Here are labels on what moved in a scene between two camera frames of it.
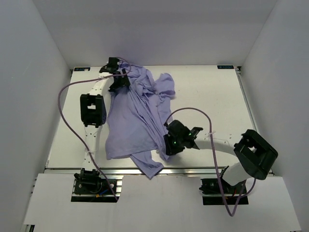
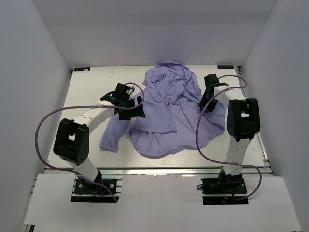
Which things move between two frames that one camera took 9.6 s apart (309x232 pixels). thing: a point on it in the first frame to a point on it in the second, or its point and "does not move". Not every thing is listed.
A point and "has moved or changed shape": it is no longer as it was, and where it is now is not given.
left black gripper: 124,82 to 138,111
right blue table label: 225,66 does not move
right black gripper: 171,149 to 203,103
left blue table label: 81,68 does not move
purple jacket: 135,124 has moved or changed shape
